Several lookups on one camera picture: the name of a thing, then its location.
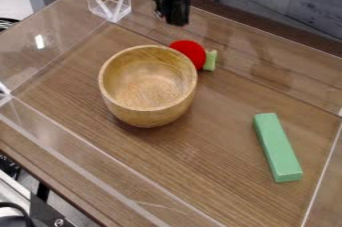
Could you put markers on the wooden bowl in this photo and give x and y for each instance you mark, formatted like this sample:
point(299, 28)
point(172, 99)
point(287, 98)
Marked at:
point(147, 83)

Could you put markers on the clear acrylic tray wall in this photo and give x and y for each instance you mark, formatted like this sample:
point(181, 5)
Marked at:
point(111, 192)

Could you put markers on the green rectangular block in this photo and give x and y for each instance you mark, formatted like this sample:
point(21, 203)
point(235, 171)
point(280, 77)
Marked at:
point(282, 160)

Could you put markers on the black metal bracket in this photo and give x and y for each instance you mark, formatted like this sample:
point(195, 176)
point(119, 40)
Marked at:
point(44, 216)

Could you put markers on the clear acrylic corner bracket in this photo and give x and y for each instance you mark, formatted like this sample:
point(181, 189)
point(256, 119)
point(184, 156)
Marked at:
point(109, 9)

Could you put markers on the red plush fruit green leaf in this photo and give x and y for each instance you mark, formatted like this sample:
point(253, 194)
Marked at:
point(201, 58)

